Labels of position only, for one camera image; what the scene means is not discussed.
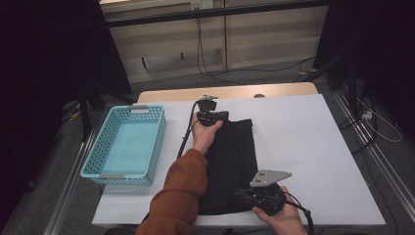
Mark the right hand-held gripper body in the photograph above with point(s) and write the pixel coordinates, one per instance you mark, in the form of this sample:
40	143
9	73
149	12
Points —
266	199

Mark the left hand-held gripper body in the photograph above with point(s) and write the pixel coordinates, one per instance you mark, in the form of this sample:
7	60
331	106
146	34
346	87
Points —
207	114

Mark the black t-shirt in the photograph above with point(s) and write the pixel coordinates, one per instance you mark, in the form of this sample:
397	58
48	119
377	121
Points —
231	156

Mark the light blue perforated basket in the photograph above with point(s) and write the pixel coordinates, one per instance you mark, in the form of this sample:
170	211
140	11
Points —
127	147

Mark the person's left hand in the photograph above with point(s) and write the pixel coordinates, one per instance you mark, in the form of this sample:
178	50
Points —
203	137

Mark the person's right hand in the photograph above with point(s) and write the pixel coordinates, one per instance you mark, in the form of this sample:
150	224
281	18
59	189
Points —
287	222

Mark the beige wooden cabinet counter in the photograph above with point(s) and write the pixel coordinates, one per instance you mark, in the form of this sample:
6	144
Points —
254	42

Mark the black metal stand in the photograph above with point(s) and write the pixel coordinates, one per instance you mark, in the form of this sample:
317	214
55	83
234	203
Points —
351	81
85	111

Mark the white power strip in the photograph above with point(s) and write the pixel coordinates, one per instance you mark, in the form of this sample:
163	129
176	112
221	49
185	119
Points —
366	115

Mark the black curtain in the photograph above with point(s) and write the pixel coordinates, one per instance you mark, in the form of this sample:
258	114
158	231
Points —
375	49
49	65

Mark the white wall socket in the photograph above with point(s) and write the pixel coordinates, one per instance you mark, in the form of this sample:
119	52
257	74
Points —
202	4

